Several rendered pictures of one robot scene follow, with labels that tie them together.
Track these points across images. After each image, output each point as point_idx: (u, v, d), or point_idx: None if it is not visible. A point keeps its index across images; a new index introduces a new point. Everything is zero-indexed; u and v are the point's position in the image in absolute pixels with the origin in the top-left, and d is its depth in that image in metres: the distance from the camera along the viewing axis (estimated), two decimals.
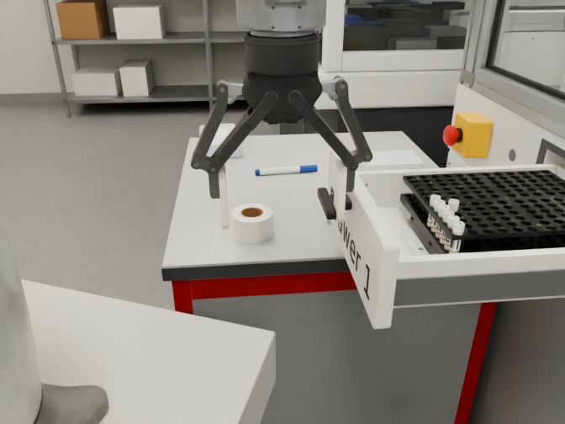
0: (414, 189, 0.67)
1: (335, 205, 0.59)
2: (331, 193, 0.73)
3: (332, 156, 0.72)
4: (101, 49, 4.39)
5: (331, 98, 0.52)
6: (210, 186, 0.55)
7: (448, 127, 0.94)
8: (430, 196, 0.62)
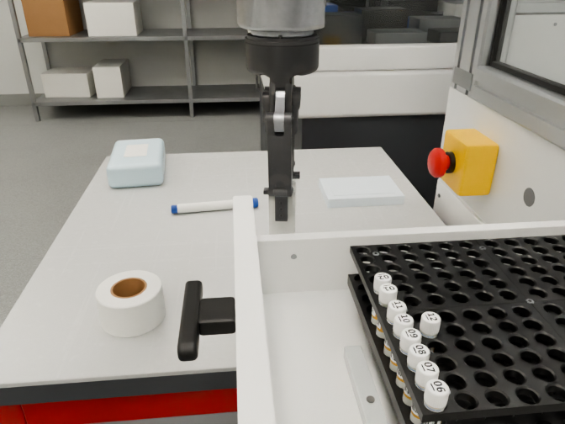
0: (363, 278, 0.38)
1: None
2: None
3: (233, 212, 0.43)
4: (74, 47, 4.10)
5: None
6: (287, 209, 0.55)
7: (435, 151, 0.65)
8: (388, 304, 0.33)
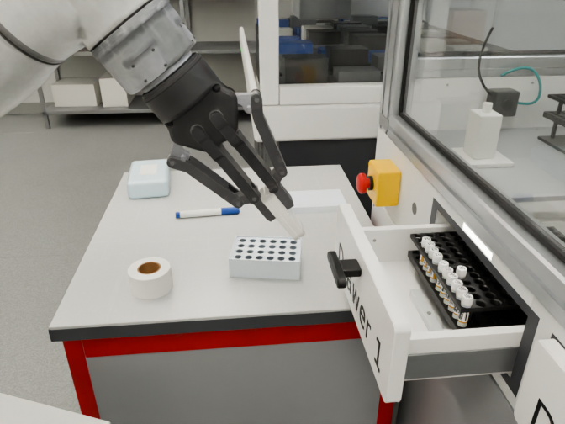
0: (421, 251, 0.68)
1: None
2: (340, 248, 0.75)
3: (340, 214, 0.73)
4: (81, 59, 4.39)
5: (246, 111, 0.52)
6: (262, 212, 0.57)
7: (359, 175, 0.94)
8: (439, 262, 0.63)
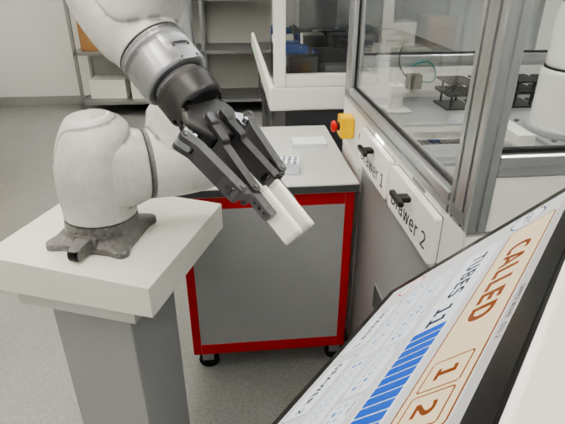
0: None
1: None
2: None
3: (362, 131, 1.49)
4: None
5: (242, 123, 0.63)
6: (263, 204, 0.56)
7: (332, 121, 1.68)
8: None
